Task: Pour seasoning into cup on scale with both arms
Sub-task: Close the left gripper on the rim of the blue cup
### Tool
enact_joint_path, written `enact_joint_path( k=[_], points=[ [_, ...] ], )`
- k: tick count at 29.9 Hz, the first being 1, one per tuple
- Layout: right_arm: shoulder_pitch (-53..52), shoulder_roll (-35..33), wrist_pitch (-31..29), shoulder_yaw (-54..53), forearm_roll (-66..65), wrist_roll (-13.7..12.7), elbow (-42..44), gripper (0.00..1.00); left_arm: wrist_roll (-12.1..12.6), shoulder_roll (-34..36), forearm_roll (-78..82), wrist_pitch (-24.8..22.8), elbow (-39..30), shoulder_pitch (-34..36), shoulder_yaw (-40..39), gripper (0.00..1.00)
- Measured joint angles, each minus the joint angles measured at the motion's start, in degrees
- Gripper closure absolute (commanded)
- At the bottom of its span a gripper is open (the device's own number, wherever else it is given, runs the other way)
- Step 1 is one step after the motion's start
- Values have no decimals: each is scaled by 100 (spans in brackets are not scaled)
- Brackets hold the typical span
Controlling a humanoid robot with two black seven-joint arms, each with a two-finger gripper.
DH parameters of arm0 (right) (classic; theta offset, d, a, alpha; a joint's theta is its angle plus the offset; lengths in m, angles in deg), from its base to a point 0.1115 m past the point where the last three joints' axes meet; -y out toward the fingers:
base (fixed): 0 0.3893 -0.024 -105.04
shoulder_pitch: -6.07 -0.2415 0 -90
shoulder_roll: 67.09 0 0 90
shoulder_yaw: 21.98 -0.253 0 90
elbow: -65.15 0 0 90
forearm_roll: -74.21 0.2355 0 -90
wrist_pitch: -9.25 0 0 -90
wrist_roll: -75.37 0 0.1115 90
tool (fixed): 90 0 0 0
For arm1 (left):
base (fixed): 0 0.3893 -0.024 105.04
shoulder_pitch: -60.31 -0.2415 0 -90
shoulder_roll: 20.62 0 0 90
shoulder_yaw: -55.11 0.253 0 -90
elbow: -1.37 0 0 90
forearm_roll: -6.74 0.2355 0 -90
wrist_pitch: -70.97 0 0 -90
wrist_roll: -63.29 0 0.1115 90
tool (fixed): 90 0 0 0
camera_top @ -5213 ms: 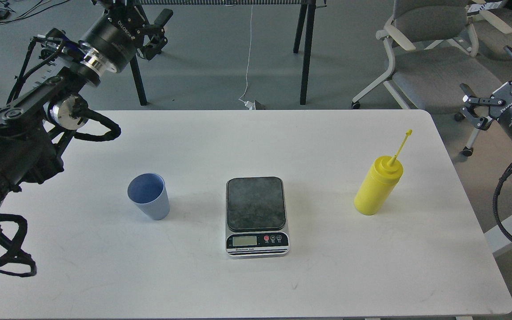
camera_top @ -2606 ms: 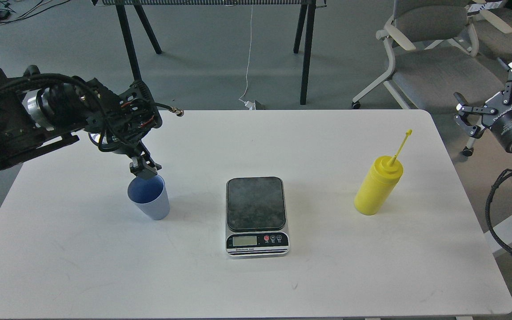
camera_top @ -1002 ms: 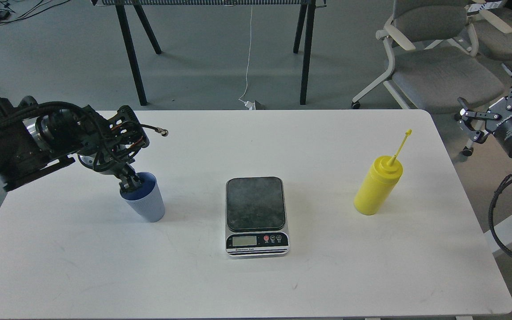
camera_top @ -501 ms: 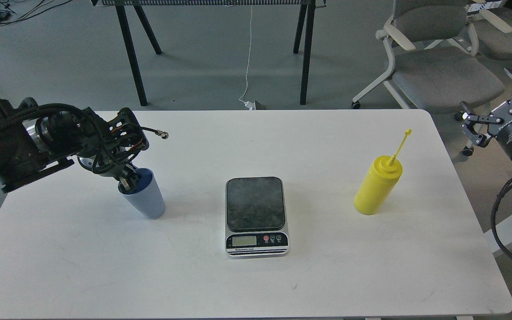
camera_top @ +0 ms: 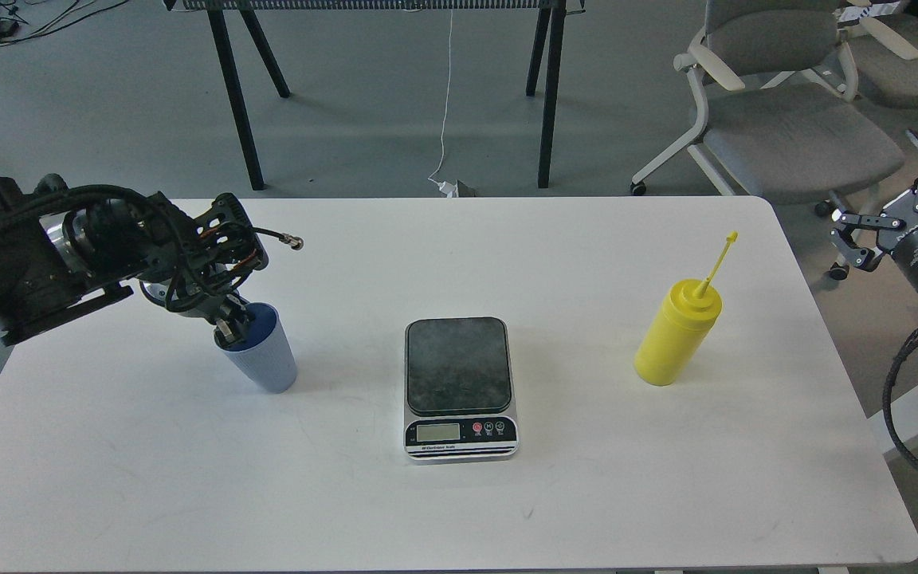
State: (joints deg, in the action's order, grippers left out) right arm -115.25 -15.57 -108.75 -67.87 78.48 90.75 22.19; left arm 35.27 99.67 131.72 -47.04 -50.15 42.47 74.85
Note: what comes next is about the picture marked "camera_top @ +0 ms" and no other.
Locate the grey office chair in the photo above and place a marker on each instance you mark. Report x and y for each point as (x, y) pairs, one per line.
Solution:
(883, 38)
(773, 84)

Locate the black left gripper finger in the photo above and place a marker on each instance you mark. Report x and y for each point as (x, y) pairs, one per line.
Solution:
(226, 332)
(233, 307)

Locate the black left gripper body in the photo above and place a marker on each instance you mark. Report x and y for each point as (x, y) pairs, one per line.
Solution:
(220, 250)

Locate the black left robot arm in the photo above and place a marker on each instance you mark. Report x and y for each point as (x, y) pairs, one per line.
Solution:
(67, 251)

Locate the yellow squeeze bottle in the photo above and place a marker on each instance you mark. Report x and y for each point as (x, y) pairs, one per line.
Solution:
(685, 317)

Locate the black metal frame table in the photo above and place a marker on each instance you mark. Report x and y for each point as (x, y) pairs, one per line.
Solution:
(546, 58)

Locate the blue ribbed plastic cup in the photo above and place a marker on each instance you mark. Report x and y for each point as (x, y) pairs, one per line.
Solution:
(263, 354)

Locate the digital kitchen scale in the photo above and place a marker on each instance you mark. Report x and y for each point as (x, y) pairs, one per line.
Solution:
(459, 399)

